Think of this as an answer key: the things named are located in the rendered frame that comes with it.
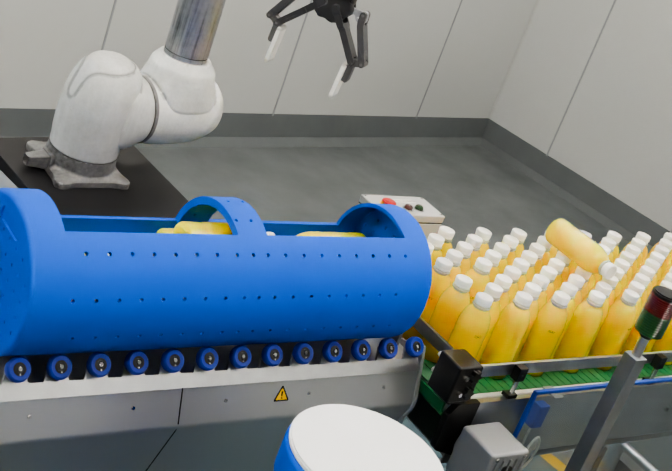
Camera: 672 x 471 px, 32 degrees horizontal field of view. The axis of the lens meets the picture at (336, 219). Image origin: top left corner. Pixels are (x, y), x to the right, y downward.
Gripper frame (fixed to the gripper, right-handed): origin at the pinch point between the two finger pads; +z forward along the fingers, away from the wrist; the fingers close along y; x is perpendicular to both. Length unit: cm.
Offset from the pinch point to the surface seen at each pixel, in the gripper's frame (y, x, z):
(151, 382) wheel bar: -4, 23, 58
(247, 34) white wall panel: 125, -331, 114
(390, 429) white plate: -45, 18, 43
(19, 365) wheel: 13, 44, 54
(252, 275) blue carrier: -10.1, 12.6, 34.1
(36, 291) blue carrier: 13, 47, 37
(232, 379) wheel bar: -14, 9, 58
